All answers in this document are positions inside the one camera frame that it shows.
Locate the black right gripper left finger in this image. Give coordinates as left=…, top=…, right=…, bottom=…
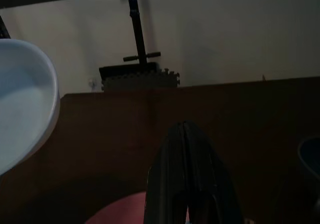
left=144, top=122, right=189, bottom=224

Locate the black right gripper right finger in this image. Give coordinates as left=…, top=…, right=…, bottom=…
left=183, top=120, right=245, bottom=224

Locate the red round plate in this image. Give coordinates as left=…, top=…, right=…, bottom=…
left=84, top=190, right=191, bottom=224

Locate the dark interlocking foam floor mat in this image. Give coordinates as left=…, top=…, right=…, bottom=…
left=101, top=68, right=181, bottom=92

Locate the white round bowl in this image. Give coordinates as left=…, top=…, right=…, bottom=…
left=0, top=39, right=61, bottom=176

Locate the black exercise machine with handles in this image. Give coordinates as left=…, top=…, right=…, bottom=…
left=98, top=0, right=162, bottom=84

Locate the black object at wall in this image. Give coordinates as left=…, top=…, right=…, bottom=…
left=0, top=15, right=11, bottom=40

